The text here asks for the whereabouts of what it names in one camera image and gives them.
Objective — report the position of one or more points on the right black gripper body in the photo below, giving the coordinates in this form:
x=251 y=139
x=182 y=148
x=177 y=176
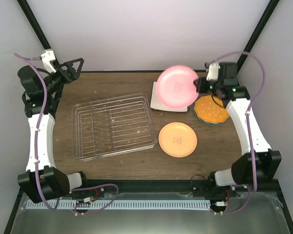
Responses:
x=203 y=89

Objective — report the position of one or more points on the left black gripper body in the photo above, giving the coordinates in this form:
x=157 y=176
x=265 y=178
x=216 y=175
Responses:
x=59 y=84

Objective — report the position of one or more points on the orange dotted scalloped plate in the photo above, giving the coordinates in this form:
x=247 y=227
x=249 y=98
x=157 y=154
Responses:
x=210 y=110

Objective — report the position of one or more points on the pink round plate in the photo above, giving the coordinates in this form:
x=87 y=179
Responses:
x=175 y=87

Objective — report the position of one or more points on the plain white square plate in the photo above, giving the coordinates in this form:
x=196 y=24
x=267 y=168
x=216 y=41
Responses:
x=155 y=102

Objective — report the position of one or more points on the light orange round plate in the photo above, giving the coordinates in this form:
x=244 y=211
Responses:
x=177 y=139

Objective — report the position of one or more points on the floral square plate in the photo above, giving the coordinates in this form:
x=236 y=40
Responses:
x=184 y=110

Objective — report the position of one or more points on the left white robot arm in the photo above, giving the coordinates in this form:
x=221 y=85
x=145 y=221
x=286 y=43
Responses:
x=42 y=181

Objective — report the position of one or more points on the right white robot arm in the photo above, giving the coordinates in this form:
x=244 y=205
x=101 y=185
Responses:
x=258 y=162

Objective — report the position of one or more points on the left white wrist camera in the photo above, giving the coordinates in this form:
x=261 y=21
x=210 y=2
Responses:
x=47 y=57

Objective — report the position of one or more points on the chrome wire dish rack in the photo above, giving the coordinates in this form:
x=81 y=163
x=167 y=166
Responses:
x=112 y=126

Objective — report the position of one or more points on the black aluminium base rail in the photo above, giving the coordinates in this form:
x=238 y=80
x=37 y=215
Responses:
x=197 y=187

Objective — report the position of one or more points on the white slotted cable duct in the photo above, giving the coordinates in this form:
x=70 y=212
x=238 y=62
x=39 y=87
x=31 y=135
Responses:
x=134 y=205

